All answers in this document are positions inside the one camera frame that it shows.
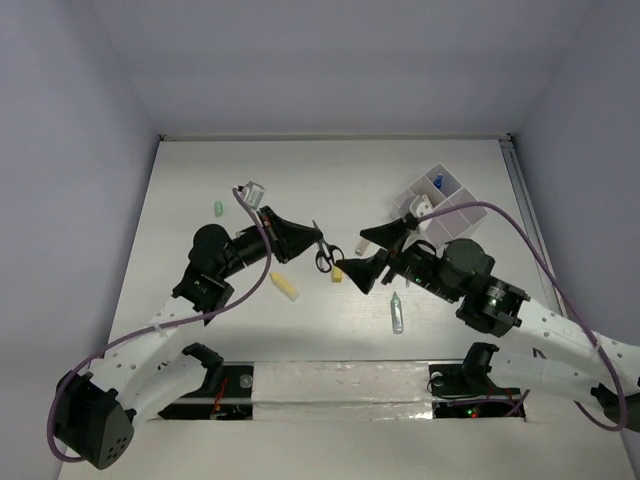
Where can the grey white eraser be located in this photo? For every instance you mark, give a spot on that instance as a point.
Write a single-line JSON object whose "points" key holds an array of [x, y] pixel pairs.
{"points": [[361, 247]]}

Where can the clear green tube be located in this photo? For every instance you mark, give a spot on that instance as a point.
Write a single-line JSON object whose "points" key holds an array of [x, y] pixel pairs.
{"points": [[396, 314]]}

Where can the yellow binder clip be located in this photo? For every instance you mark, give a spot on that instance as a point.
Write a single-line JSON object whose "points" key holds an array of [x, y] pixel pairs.
{"points": [[336, 275]]}

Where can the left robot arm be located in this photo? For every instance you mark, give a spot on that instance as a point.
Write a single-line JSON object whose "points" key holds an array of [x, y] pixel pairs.
{"points": [[99, 403]]}

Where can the clear blue spray bottle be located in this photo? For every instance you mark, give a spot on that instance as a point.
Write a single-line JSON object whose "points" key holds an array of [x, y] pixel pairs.
{"points": [[439, 180]]}

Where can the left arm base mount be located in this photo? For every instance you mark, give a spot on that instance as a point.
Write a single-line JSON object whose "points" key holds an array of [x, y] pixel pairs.
{"points": [[225, 394]]}

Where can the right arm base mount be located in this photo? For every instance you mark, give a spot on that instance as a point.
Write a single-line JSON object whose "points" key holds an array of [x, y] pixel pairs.
{"points": [[463, 390]]}

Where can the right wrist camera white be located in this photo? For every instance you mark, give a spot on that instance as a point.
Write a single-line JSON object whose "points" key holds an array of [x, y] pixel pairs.
{"points": [[420, 206]]}

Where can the black handled scissors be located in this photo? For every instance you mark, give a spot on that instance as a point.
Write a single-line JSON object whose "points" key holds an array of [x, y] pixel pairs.
{"points": [[327, 254]]}

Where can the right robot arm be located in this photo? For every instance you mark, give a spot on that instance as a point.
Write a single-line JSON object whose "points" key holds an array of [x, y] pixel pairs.
{"points": [[538, 349]]}

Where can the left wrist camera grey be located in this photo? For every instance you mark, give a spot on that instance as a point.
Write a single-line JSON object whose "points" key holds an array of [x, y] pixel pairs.
{"points": [[250, 195]]}

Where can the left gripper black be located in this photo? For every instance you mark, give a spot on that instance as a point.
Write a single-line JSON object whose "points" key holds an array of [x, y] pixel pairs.
{"points": [[285, 236]]}

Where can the silver taped rail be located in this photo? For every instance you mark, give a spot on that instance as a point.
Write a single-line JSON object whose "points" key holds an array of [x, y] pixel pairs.
{"points": [[355, 391]]}

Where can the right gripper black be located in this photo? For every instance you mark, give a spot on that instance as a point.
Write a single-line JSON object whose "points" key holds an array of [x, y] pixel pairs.
{"points": [[363, 271]]}

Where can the green eraser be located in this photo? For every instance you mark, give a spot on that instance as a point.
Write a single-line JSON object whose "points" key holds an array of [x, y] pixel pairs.
{"points": [[218, 208]]}

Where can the yellow white glue stick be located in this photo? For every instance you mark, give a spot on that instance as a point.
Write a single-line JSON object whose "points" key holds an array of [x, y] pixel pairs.
{"points": [[283, 285]]}

